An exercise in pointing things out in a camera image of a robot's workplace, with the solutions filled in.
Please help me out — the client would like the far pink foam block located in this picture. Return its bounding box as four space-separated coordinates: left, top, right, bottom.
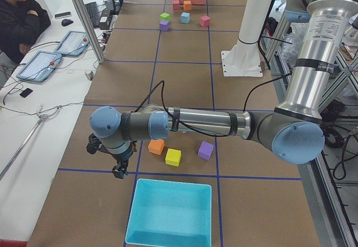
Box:
172 0 180 10

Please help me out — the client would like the far purple foam block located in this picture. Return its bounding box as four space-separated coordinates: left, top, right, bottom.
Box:
159 20 170 31

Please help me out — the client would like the near purple foam block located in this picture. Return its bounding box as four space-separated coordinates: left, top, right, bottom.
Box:
197 141 214 160

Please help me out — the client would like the small metal cylinder weight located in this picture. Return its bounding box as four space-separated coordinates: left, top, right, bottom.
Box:
85 70 94 81

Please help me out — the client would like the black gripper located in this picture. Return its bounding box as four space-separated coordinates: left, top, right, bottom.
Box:
111 143 137 179

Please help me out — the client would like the green foam block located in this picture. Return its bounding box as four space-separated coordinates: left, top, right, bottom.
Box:
159 12 171 22

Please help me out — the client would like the orange foam block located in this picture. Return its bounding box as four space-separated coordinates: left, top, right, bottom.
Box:
148 139 165 155
183 0 192 11

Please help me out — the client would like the near teach pendant tablet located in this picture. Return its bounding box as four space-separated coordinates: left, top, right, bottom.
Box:
16 51 62 83

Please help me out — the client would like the purple foam block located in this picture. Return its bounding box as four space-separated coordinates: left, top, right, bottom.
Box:
159 20 170 31
197 141 214 160

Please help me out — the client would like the teach pendant tablet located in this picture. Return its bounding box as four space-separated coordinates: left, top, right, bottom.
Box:
16 51 62 83
54 31 90 57

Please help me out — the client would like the black keyboard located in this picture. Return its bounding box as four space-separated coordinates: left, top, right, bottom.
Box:
84 2 100 28

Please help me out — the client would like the seated person black jacket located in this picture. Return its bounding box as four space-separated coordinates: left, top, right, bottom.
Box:
1 0 51 64

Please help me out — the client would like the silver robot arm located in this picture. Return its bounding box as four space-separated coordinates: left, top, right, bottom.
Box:
86 0 357 179

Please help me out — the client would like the cyan plastic bin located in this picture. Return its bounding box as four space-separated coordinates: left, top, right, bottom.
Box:
125 179 212 246

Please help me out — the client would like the near orange foam block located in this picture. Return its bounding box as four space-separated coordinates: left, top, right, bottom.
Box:
148 139 165 155

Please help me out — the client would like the far magenta foam block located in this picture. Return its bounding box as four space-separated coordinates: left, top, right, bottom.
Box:
199 15 211 27

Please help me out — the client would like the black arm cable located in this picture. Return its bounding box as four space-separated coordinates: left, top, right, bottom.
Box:
133 22 293 138

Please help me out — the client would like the yellow foam block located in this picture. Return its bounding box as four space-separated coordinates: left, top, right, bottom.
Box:
165 148 182 167

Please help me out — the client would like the black smartphone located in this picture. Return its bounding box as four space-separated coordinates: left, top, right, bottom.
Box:
20 88 33 98

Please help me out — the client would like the far orange foam block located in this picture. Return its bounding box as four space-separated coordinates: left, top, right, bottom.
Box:
183 0 192 11

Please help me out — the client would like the light blue foam block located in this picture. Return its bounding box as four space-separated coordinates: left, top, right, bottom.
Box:
180 12 190 24

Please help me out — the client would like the aluminium frame post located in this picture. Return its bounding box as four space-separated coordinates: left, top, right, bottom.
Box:
72 0 105 64

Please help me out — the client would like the metal reacher grabber tool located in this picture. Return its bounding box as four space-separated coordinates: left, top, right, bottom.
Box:
1 105 63 180

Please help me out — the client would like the far teach pendant tablet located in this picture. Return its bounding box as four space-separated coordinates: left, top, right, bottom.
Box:
54 31 90 57

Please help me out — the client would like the black computer mouse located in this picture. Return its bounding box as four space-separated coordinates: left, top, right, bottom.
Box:
61 19 73 26

